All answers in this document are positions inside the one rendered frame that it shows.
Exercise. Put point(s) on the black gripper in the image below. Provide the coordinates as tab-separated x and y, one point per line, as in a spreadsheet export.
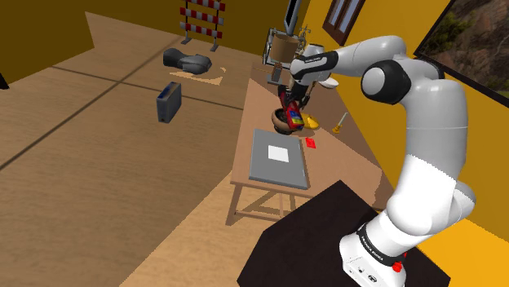
297	92

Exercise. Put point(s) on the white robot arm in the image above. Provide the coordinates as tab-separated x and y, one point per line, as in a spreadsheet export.
433	119

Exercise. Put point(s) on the red box with colourful panel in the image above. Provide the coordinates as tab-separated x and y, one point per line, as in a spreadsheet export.
293	117

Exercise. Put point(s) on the yellow bowl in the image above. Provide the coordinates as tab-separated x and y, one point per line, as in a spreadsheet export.
311	122

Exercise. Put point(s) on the white bowl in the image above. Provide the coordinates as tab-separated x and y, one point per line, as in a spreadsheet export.
331	82

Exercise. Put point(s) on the brown bowl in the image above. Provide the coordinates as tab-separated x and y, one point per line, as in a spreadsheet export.
278	123

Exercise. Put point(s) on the lamp with brown shade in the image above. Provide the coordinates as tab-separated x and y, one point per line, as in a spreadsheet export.
283	47

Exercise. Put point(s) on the small red card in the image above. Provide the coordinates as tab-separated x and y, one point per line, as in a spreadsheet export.
310	143

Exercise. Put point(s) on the yellow candle holder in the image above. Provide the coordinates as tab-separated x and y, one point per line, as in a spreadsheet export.
341	122

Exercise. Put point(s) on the grey flat screen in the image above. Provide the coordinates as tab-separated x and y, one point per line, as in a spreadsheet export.
292	16

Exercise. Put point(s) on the grey closed laptop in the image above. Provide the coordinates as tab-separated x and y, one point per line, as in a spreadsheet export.
278	171

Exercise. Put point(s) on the wooden table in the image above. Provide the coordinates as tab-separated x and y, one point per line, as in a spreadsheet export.
338	167

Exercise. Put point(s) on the brown framed window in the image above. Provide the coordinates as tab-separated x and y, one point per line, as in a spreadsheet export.
342	18

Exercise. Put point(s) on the dark grey bag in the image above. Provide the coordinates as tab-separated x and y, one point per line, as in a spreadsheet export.
187	61

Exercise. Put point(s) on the red and white barrier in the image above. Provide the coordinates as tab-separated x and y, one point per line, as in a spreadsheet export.
202	18

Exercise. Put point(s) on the dark grey blue box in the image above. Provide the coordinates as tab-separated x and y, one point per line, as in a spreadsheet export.
168	104

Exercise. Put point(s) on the dark robot stand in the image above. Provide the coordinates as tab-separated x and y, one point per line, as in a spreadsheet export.
302	242

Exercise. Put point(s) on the black framed landscape picture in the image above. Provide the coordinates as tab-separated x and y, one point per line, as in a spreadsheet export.
473	35

